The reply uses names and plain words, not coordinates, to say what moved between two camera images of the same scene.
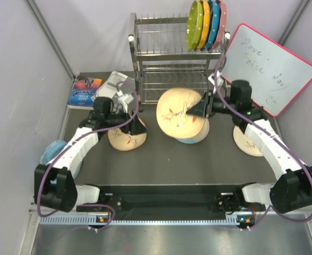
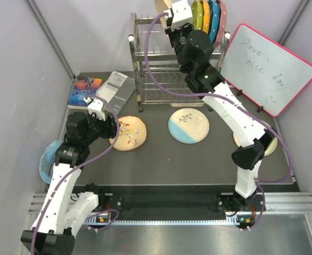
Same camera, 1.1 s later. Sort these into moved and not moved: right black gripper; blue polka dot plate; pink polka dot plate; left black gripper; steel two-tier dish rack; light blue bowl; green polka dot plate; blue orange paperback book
Moved: left black gripper; right black gripper
Not moved: pink polka dot plate; light blue bowl; blue polka dot plate; green polka dot plate; steel two-tier dish rack; blue orange paperback book
